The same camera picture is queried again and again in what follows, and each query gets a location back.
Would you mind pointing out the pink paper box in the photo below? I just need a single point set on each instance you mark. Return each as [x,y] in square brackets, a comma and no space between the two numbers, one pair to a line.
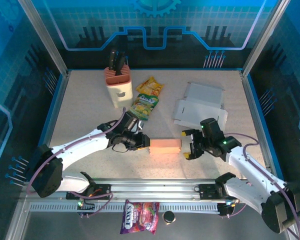
[165,146]

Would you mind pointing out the white paper box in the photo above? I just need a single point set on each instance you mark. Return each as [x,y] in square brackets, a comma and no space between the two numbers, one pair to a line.
[200,105]

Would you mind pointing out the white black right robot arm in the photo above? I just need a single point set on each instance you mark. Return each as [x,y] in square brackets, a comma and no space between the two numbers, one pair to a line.
[252,170]

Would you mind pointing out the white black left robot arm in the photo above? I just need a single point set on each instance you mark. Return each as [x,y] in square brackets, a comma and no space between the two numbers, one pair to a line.
[85,145]

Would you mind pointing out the green Fox's candy bag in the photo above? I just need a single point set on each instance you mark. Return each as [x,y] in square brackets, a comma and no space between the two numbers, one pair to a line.
[143,106]

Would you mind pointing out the cream knife block pink top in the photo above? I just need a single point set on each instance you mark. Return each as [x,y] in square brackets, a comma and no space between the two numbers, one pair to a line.
[120,95]

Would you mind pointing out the yellow candy bag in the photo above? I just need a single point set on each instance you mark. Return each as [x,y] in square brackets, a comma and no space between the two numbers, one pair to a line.
[150,86]

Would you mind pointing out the small black electronics module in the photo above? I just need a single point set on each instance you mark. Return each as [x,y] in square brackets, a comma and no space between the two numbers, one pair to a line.
[86,207]
[226,208]

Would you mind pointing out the black round cap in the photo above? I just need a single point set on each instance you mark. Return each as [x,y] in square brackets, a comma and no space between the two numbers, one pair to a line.
[169,217]

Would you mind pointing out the purple Fox's berries candy bag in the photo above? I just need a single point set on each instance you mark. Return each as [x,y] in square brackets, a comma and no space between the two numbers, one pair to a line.
[140,217]

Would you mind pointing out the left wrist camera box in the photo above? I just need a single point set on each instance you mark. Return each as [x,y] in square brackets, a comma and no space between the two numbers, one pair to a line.
[139,125]

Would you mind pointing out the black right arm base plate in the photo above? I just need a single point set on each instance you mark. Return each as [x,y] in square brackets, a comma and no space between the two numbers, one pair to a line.
[207,192]

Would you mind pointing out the aluminium cross rail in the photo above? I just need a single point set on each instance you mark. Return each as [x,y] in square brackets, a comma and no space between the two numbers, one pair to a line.
[152,190]

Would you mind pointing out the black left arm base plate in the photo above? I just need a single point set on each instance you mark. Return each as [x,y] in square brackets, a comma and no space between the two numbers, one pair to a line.
[102,191]

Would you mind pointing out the blue edged side rail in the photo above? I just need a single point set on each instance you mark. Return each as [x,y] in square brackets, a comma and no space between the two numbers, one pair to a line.
[252,100]
[58,100]

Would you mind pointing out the aluminium frame post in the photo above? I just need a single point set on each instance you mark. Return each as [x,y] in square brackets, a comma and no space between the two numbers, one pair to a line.
[263,37]
[46,37]

